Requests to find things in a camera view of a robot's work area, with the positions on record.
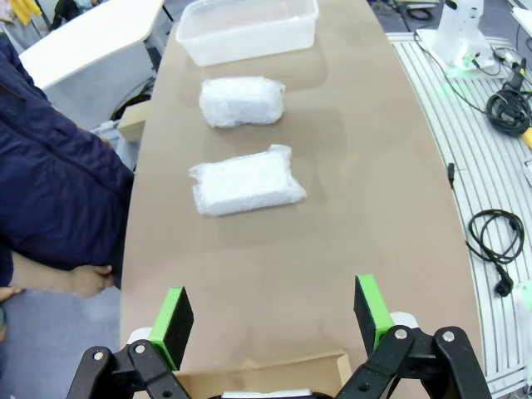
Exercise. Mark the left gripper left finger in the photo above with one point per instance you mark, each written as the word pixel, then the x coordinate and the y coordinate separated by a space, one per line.
pixel 172 332

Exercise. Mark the clear plastic container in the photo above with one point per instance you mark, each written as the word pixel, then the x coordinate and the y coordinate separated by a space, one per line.
pixel 249 29

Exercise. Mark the slotted aluminium bench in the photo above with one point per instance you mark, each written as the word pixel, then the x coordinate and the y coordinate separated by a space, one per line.
pixel 465 137

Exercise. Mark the small black plug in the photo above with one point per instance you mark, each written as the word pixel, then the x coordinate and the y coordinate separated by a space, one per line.
pixel 451 174

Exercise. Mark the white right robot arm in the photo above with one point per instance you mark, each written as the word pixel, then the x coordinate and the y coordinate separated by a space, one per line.
pixel 457 29

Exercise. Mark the brown cardboard box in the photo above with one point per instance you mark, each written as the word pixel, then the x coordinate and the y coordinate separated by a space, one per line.
pixel 266 376

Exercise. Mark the white side table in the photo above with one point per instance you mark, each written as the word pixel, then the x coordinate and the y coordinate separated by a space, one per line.
pixel 91 41

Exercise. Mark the bubble-wrapped clock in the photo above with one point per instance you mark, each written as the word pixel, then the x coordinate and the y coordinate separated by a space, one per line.
pixel 245 183
pixel 241 101

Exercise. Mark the person in navy jacket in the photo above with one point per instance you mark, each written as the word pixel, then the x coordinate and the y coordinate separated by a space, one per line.
pixel 54 178

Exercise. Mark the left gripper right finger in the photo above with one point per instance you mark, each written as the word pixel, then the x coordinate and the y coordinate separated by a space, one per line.
pixel 374 316

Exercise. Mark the small cardboard box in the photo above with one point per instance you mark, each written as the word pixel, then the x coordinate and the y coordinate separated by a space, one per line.
pixel 133 120

